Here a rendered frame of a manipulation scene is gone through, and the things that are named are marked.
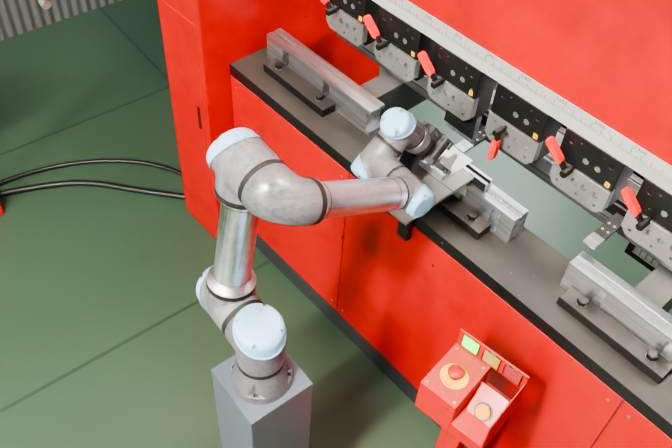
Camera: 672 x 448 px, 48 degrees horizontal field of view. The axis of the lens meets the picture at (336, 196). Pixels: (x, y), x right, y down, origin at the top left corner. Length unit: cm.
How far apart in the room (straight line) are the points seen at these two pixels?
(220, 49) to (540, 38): 117
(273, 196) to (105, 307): 170
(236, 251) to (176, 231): 158
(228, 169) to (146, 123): 225
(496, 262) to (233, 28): 113
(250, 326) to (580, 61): 91
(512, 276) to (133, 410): 142
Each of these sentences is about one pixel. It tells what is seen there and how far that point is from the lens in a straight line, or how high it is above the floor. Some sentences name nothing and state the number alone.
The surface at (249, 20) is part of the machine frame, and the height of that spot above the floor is 101.
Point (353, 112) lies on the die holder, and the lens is 232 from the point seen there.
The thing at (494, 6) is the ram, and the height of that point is 152.
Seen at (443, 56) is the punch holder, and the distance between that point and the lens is 192.
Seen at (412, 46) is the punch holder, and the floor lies 129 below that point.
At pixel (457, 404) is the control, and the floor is 78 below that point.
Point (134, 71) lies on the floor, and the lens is 403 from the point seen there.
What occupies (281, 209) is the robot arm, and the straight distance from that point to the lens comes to 143.
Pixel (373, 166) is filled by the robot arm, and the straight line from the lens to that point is 176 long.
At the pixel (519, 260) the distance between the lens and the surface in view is 207.
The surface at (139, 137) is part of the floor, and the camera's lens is 364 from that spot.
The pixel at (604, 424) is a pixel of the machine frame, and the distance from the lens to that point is 209.
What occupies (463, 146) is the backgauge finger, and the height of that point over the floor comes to 100.
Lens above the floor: 243
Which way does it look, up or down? 47 degrees down
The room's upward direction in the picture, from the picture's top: 4 degrees clockwise
